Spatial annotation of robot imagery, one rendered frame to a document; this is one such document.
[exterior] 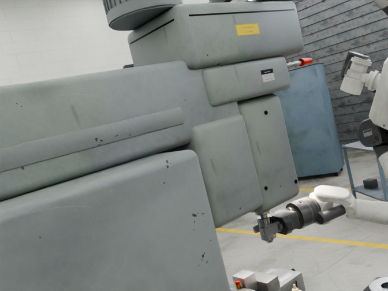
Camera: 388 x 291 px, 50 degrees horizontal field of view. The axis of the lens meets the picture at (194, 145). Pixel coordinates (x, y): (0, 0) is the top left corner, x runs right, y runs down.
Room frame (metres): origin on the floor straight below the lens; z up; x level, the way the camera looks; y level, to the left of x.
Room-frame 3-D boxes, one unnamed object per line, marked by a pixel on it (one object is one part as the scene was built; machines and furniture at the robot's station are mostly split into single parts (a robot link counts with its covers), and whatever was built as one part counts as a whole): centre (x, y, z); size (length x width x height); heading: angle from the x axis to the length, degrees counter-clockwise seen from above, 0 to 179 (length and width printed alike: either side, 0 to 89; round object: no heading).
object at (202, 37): (1.25, -0.14, 1.81); 0.47 x 0.26 x 0.16; 129
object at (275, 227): (1.23, -0.17, 1.23); 0.06 x 0.02 x 0.03; 114
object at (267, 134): (1.26, -0.15, 1.47); 0.21 x 0.19 x 0.32; 39
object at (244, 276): (1.38, -0.06, 1.03); 0.06 x 0.05 x 0.06; 37
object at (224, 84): (1.23, -0.12, 1.68); 0.34 x 0.24 x 0.10; 129
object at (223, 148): (1.14, 0.00, 1.47); 0.24 x 0.19 x 0.26; 39
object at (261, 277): (1.42, -0.10, 1.01); 0.15 x 0.06 x 0.04; 37
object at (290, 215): (1.30, -0.24, 1.23); 0.13 x 0.12 x 0.10; 24
